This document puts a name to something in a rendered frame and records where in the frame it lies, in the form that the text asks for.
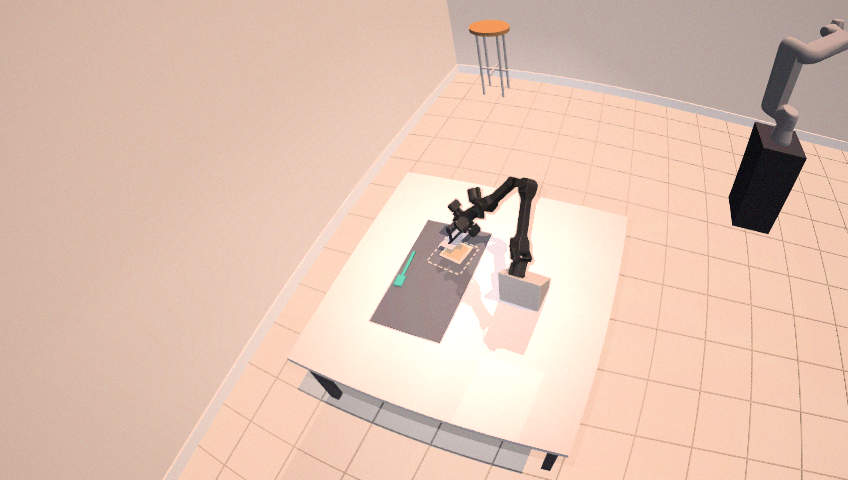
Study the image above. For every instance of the peach square tile with dark centre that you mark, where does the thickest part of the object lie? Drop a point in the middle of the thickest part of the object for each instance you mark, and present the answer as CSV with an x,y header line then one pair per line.
x,y
458,254

